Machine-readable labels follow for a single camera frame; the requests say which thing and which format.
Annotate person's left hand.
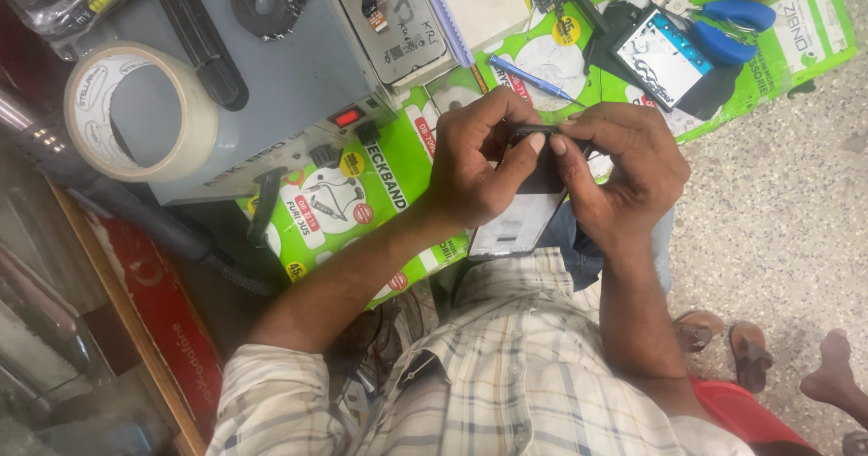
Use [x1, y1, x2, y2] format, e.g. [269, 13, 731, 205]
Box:
[422, 86, 547, 230]

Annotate person's right hand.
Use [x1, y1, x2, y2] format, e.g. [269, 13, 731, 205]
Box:
[549, 101, 693, 254]

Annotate black smartphone with white screen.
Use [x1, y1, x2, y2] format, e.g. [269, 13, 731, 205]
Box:
[467, 124, 592, 262]

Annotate green printed poster mat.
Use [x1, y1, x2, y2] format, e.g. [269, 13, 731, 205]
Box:
[236, 0, 858, 309]

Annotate person's blue jeans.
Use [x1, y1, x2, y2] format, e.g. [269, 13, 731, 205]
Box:
[534, 200, 676, 296]

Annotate blue screwdriver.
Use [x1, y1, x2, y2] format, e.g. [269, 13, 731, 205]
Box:
[486, 53, 589, 110]

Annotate small phone display module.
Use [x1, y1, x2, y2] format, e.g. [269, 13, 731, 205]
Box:
[610, 7, 714, 113]

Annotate white box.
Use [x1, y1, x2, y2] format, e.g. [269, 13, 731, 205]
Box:
[414, 0, 534, 69]

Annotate silver phone back panel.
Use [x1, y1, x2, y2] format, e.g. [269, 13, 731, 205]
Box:
[323, 0, 457, 92]

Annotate brown sandal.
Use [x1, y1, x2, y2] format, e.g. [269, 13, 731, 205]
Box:
[727, 321, 774, 395]
[673, 310, 726, 354]

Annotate grey screen separator machine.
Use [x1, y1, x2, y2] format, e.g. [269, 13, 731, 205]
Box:
[102, 0, 402, 206]

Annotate black lever tool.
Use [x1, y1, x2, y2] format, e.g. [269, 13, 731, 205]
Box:
[246, 166, 290, 248]

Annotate person's checked shirt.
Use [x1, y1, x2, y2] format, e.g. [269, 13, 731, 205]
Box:
[206, 246, 755, 456]

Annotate red plastic stool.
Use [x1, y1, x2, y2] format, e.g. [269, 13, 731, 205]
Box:
[690, 376, 818, 456]

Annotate black round disc with screws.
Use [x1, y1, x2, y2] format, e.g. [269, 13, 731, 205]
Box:
[230, 0, 320, 42]

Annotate large clear tape roll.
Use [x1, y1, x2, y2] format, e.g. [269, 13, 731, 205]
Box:
[64, 41, 220, 183]

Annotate red printed board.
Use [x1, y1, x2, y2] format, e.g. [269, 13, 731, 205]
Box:
[87, 213, 225, 443]

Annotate plastic bag of phone cases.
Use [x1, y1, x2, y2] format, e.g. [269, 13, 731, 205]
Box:
[0, 0, 174, 61]

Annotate black phone frame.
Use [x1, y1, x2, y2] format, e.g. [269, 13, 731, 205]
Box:
[583, 0, 745, 122]

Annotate blue handled pliers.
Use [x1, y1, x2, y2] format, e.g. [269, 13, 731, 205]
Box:
[650, 0, 778, 68]

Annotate bundle of cables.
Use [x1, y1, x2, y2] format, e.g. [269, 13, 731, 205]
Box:
[332, 288, 438, 392]

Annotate black and orange flex cable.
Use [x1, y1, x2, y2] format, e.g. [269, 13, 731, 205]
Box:
[359, 0, 389, 34]

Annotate black machine handle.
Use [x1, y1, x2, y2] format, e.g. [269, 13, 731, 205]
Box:
[152, 0, 250, 113]

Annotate black hose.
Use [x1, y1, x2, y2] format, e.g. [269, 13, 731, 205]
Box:
[0, 89, 274, 299]

